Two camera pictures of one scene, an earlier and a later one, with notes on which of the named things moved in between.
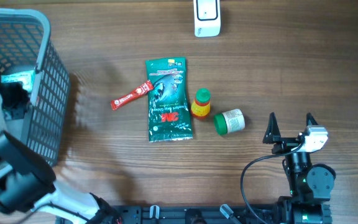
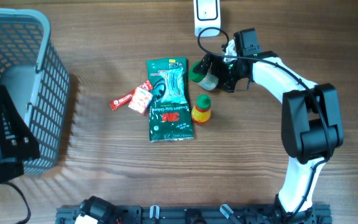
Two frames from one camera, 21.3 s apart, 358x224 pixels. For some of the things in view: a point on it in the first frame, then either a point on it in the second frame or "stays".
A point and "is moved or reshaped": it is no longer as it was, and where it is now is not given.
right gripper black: (272, 135) -> (229, 84)
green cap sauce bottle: (201, 105) is moved or reshaped
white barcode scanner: (207, 18) stays
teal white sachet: (27, 79) -> (175, 92)
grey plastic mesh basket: (18, 38) stays
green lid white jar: (229, 121) -> (208, 81)
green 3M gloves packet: (169, 111) stays
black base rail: (198, 214) stays
